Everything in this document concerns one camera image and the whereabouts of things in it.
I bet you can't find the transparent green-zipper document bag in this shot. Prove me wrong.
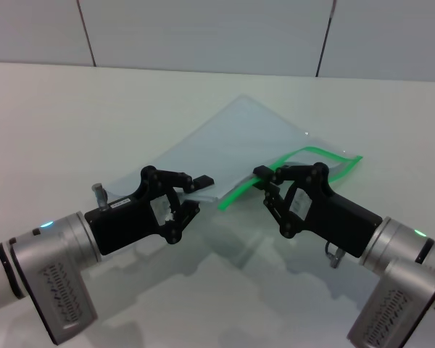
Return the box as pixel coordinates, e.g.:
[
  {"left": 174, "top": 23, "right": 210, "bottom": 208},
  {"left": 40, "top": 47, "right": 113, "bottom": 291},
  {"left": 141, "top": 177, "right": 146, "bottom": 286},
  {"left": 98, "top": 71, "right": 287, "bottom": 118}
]
[{"left": 104, "top": 93, "right": 365, "bottom": 213}]

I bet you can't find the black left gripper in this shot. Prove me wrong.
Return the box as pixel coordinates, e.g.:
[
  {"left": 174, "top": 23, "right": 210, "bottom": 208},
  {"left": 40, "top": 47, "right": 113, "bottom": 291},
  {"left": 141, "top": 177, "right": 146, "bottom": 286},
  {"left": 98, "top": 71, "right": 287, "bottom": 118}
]
[{"left": 83, "top": 165, "right": 216, "bottom": 257}]

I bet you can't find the right gripper cable plug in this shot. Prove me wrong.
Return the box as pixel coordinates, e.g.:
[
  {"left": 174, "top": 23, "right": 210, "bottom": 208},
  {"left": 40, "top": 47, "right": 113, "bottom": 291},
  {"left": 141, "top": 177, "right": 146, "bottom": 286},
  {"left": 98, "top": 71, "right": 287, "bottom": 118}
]
[{"left": 323, "top": 241, "right": 346, "bottom": 270}]

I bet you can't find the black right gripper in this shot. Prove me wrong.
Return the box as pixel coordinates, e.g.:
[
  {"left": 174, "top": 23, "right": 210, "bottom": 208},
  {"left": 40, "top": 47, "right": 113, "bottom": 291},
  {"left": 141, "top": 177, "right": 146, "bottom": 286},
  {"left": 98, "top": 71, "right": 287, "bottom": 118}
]
[{"left": 252, "top": 162, "right": 384, "bottom": 260}]

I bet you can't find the clear left gripper cable plug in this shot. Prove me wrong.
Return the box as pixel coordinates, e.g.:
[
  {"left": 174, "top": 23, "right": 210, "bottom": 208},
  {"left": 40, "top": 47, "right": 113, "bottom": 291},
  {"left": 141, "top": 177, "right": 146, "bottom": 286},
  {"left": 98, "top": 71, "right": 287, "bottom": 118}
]
[{"left": 91, "top": 182, "right": 110, "bottom": 212}]

